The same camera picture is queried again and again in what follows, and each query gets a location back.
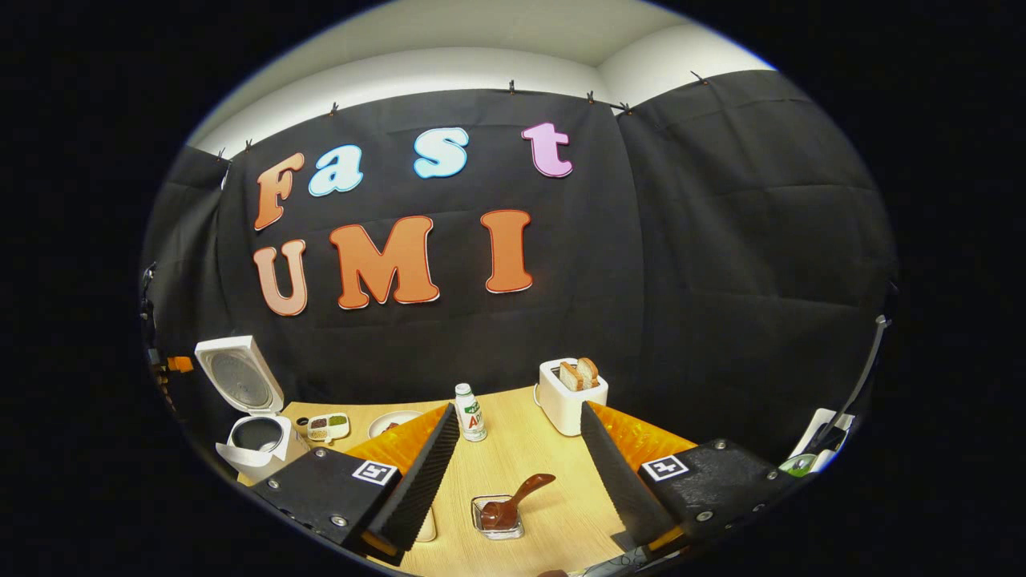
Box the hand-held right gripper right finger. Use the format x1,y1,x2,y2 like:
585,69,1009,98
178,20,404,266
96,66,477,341
579,401,802,562

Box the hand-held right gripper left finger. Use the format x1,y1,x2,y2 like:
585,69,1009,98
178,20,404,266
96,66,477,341
248,403,461,568

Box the white rice cooker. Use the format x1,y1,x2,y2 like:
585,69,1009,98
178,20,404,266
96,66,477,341
195,335,309,484

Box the brown wooden spoon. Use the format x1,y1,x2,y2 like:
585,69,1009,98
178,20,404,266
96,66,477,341
481,474,556,531

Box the clear square chopstick holder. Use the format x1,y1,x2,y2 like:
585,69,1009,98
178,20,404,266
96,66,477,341
471,494,525,540

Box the white round plate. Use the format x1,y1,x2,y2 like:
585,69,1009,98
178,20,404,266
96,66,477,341
368,410,424,439

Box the white drink bottle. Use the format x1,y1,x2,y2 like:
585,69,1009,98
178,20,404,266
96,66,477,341
454,383,487,442

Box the white toaster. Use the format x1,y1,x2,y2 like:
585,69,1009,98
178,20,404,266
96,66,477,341
536,358,609,437

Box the white divided seasoning dish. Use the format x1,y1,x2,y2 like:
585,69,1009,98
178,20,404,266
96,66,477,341
307,413,351,442

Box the white and green sheet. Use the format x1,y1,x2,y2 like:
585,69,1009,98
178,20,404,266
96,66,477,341
790,409,855,478

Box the black backdrop cloth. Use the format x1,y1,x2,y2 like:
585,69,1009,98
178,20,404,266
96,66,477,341
138,71,899,466

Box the dark metal pole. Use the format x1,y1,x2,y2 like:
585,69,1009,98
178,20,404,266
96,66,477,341
834,315,891,434

